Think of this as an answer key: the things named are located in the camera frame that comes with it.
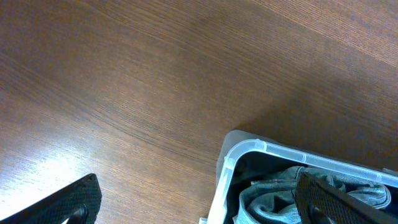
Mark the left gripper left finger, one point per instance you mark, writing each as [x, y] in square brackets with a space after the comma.
[78, 202]

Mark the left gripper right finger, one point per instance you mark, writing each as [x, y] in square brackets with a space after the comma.
[319, 202]

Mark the light blue jeans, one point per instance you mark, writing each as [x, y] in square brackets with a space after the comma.
[271, 200]

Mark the clear plastic storage bin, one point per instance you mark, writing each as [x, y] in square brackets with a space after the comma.
[245, 156]

